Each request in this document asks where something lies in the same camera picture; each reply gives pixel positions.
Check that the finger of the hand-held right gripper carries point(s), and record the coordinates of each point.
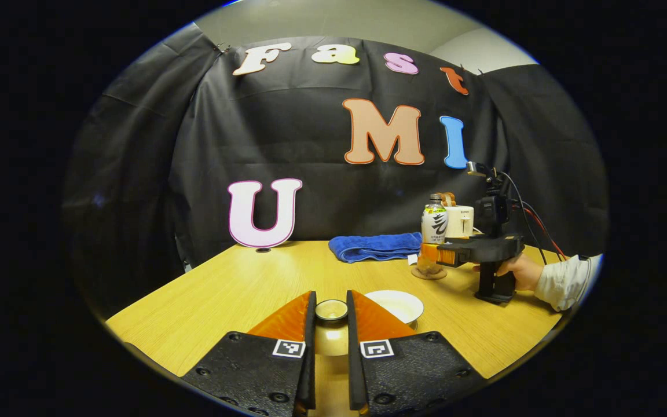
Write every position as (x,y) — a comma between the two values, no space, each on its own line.
(455,253)

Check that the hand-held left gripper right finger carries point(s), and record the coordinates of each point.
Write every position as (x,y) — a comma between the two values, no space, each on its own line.
(414,370)

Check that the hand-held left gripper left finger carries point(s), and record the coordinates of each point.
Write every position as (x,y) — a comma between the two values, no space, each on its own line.
(252,370)

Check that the round wooden coaster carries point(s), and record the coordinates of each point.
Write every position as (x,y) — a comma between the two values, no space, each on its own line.
(429,275)

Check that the clear plastic water bottle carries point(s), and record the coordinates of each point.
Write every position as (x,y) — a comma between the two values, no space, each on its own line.
(433,226)

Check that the white teacup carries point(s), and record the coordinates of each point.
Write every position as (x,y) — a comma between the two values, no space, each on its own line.
(397,304)

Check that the white teacup lid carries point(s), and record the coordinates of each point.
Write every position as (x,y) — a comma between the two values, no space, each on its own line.
(332,339)

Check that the white toaster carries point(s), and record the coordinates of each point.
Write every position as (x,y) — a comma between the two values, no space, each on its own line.
(461,223)

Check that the toast bread slice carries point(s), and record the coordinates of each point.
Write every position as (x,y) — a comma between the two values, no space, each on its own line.
(452,199)
(443,198)

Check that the blue folded towel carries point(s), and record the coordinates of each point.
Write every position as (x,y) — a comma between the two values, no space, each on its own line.
(374,246)

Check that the black backdrop cloth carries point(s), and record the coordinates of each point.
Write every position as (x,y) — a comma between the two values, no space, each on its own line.
(310,174)

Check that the metal cloth clip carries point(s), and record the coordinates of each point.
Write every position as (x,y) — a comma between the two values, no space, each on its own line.
(223,47)

